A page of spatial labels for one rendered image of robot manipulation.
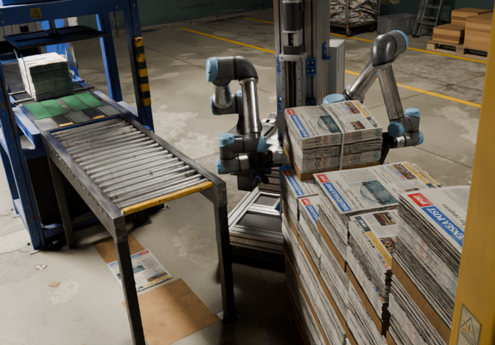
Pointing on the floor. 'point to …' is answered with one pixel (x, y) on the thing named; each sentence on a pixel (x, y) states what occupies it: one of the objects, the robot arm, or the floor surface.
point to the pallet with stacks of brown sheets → (464, 32)
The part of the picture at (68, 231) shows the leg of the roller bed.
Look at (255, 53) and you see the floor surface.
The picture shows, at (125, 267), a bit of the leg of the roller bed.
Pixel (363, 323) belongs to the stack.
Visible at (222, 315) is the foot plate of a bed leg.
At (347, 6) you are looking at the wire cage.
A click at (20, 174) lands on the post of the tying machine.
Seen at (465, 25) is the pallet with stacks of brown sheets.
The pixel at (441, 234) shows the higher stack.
